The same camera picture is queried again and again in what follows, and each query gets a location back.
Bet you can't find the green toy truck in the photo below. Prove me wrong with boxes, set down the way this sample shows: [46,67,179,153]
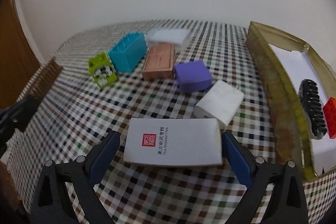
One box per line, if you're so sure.
[88,52,118,89]

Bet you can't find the gold tin box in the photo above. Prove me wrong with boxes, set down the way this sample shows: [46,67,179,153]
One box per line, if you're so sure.
[245,21,336,182]

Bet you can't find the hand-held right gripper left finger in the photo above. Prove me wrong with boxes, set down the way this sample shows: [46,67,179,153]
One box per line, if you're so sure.
[31,131,121,224]

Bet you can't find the brown wooden door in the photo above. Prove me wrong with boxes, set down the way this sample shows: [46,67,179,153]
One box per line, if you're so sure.
[0,0,41,109]

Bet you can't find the purple box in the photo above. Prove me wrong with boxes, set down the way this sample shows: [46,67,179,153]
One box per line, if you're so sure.
[174,61,213,94]

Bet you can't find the teal building block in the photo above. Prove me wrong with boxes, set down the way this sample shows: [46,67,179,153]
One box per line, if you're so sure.
[108,32,147,73]

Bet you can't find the white card box red seal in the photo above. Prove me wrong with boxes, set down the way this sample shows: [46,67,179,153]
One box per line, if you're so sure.
[122,118,223,167]

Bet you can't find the red block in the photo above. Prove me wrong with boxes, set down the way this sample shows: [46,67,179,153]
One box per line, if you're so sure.
[322,97,336,139]

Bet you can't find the clear plastic packet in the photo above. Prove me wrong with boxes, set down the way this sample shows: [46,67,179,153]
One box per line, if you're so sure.
[146,27,190,46]

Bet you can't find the white paper lining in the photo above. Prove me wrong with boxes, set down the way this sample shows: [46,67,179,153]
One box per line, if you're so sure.
[268,43,336,177]

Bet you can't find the black ribbed comb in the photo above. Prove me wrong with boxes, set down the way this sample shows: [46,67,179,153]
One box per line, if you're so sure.
[299,79,328,139]

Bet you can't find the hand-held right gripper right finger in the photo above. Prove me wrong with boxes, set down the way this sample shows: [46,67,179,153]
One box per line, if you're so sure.
[222,132,307,224]

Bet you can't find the white power adapter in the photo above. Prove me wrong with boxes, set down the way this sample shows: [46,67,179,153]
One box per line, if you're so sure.
[194,80,244,130]

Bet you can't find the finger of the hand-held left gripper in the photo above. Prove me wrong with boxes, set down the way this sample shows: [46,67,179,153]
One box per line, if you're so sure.
[0,96,40,151]

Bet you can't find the copper coloured box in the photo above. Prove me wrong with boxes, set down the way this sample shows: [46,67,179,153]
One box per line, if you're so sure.
[142,43,176,80]

